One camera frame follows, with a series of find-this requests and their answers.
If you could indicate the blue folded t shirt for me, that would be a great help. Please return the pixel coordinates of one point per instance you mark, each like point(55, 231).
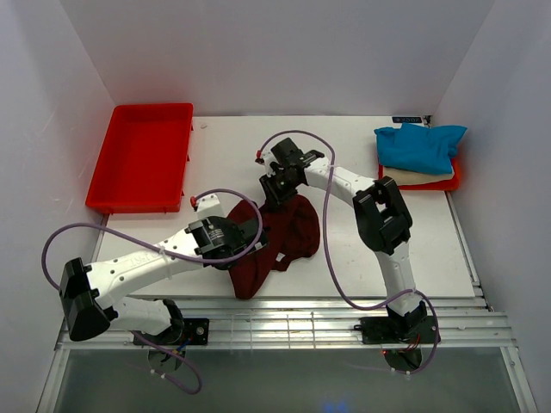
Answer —
point(419, 148)

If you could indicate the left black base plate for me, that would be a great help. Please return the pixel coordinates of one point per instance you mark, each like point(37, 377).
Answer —
point(187, 331)

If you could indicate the maroon t shirt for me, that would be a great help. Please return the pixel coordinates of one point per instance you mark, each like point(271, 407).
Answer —
point(293, 232)

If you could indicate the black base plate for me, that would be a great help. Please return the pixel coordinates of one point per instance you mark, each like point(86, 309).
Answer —
point(187, 331)
point(383, 330)

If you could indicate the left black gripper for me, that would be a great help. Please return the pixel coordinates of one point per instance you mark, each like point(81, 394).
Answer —
point(224, 221)

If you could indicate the large red tray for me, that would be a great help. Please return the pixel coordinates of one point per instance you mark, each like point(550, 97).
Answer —
point(141, 166)

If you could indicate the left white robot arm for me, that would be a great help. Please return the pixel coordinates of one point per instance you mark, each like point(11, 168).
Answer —
point(96, 297)

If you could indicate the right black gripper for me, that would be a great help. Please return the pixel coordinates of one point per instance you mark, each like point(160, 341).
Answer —
point(267, 181)

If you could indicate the beige folded t shirt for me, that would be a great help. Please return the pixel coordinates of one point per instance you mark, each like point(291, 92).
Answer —
point(411, 178)

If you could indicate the small black label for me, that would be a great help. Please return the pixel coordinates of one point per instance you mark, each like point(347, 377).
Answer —
point(407, 119)

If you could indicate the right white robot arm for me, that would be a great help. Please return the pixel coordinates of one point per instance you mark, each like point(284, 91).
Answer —
point(383, 220)

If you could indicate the small red tray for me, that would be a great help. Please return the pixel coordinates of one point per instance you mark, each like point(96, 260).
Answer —
point(450, 185)

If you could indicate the aluminium rail frame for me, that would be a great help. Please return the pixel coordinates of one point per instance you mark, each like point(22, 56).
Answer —
point(329, 323)

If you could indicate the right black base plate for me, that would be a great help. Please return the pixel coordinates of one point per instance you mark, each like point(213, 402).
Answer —
point(383, 330)

